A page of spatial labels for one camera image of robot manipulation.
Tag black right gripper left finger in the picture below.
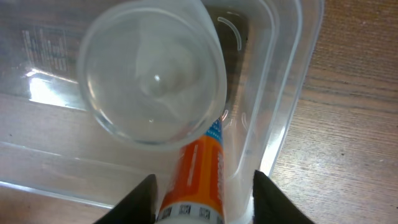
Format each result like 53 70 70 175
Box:
94 174 157 224

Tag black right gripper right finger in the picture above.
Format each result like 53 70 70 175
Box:
252 170 314 224

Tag orange tube white cap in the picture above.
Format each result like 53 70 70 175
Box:
156 119 224 224

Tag white bottle clear cap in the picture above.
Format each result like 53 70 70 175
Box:
76 1 227 151

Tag clear plastic container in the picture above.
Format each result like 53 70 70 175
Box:
1 1 324 223

